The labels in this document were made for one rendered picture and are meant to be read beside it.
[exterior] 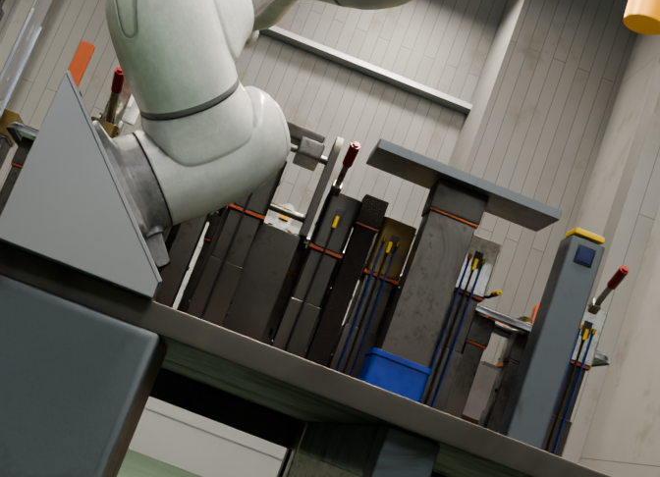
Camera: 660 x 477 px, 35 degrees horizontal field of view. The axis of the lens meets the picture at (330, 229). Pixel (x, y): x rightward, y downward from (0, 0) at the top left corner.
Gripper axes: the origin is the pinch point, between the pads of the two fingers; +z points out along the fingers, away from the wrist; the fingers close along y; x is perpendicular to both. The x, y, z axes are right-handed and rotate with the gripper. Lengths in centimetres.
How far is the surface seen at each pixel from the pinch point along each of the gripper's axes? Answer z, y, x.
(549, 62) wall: -409, 792, -249
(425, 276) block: 17, -37, -68
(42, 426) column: 64, -85, -20
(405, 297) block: 22, -37, -66
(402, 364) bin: 35, -49, -68
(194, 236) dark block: 24.2, -24.6, -25.6
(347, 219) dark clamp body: 10, -24, -52
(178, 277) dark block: 32.8, -24.6, -25.6
